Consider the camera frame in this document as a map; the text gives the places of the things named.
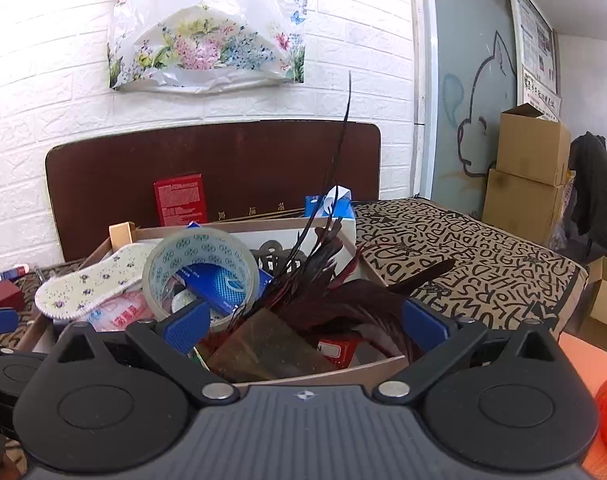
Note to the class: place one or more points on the floral plastic bag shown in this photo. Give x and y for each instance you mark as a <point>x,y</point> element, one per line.
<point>208,35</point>

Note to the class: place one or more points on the shiny copper box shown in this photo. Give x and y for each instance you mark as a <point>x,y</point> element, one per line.
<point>268,347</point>

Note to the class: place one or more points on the wall poster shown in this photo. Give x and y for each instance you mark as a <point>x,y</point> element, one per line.
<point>536,45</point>

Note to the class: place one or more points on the red packet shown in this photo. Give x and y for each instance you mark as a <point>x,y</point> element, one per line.
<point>341,352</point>

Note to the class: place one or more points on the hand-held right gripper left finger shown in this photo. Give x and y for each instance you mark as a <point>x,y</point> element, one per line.
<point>186,327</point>

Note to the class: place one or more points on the dark red feather duster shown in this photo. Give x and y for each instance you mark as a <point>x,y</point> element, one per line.
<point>343,305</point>

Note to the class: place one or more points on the clear tape roll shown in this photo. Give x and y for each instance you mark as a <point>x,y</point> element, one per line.
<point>156,270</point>

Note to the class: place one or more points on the blue medicine box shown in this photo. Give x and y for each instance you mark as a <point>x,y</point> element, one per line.
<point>218,282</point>

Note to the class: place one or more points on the small dark red box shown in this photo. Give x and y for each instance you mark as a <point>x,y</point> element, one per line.
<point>3,296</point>

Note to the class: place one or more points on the pink packet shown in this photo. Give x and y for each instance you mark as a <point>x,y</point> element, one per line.
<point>121,316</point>

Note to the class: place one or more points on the cardboard container box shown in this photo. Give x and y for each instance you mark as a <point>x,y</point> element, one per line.
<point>363,367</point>

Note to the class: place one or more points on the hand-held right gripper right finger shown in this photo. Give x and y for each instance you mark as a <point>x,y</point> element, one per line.
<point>426,321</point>

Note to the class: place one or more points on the black ornament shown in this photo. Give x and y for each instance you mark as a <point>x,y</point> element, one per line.
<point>271,252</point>

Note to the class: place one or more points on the red carton box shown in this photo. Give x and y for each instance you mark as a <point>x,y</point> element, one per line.
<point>179,200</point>

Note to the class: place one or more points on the dark hanging clothing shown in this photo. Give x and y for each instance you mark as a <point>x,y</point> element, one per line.
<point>596,190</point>

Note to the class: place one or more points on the glue stick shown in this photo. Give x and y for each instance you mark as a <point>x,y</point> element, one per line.
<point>6,275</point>

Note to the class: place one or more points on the white floral shoe insole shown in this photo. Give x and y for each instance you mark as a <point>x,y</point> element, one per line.
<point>88,282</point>

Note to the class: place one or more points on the brown cardboard box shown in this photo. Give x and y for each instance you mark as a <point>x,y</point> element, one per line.
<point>521,210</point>
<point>533,145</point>

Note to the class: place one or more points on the grey panel with cat drawing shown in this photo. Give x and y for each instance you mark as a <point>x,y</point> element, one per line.
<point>463,60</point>

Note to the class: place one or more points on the letter printed blanket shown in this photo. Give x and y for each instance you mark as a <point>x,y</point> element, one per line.
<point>473,260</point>

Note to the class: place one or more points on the dark brown wooden headboard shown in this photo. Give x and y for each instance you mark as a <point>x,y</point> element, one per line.
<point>258,170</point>

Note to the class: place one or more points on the blue tissue pack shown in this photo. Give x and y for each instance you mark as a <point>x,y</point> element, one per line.
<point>341,215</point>

